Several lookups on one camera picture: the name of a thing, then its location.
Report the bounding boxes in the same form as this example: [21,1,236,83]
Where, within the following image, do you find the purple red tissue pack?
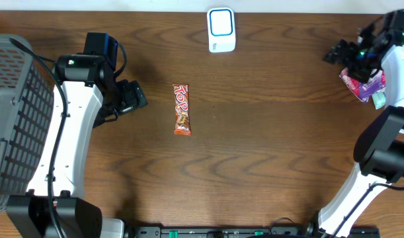
[339,68,385,102]

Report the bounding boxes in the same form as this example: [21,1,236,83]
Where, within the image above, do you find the green wet wipes pack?
[372,91,386,110]

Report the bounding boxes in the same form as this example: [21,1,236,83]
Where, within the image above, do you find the orange Top chocolate bar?
[173,84,192,136]

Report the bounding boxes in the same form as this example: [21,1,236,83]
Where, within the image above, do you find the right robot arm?
[305,9,404,237]

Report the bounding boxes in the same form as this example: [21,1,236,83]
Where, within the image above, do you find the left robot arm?
[7,32,147,238]

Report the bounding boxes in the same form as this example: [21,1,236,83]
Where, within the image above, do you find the grey plastic mesh basket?
[0,34,54,212]

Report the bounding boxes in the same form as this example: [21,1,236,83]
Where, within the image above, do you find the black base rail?
[132,225,381,238]

